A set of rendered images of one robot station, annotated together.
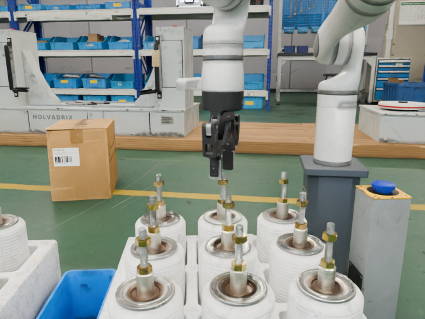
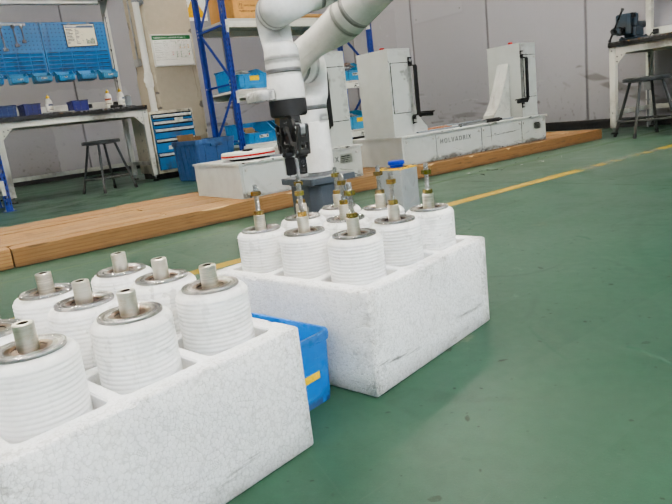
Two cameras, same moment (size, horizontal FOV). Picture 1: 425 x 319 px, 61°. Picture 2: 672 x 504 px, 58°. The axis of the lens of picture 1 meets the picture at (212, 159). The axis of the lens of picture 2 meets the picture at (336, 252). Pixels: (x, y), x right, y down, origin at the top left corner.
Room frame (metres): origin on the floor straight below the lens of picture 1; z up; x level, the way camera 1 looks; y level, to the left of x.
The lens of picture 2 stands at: (-0.28, 0.81, 0.45)
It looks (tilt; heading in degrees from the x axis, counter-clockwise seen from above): 13 degrees down; 316
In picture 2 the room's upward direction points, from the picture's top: 7 degrees counter-clockwise
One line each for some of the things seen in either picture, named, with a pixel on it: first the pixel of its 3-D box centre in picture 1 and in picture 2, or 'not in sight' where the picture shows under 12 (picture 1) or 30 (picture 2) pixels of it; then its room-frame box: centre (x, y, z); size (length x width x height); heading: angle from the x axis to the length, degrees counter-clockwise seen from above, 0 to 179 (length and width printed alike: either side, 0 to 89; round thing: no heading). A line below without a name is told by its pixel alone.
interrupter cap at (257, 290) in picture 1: (238, 288); (394, 220); (0.42, -0.03, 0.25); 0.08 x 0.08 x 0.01
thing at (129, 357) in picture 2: not in sight; (144, 384); (0.39, 0.51, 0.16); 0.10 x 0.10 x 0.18
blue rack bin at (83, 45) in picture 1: (97, 43); not in sight; (5.56, 1.68, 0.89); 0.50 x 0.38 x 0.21; 172
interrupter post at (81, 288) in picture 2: not in sight; (82, 292); (0.51, 0.52, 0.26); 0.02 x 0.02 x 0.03
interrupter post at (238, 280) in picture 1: (238, 279); (393, 213); (0.42, -0.03, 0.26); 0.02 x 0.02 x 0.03
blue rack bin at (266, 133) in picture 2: not in sight; (251, 132); (4.84, -3.17, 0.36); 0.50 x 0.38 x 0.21; 173
